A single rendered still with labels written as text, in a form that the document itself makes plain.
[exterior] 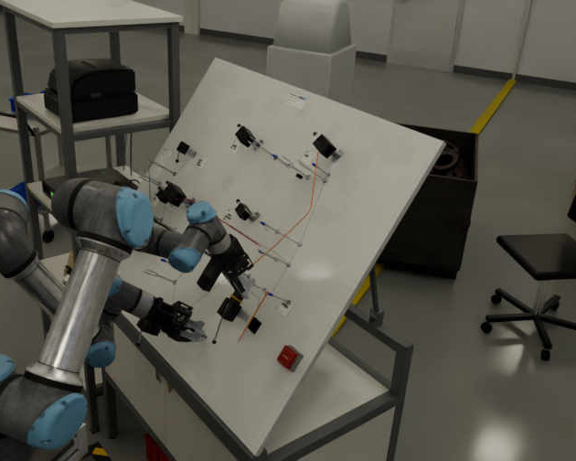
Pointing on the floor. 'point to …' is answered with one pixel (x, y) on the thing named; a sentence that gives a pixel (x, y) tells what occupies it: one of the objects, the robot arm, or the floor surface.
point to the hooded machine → (314, 48)
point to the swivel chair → (552, 264)
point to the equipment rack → (59, 26)
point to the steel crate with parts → (438, 210)
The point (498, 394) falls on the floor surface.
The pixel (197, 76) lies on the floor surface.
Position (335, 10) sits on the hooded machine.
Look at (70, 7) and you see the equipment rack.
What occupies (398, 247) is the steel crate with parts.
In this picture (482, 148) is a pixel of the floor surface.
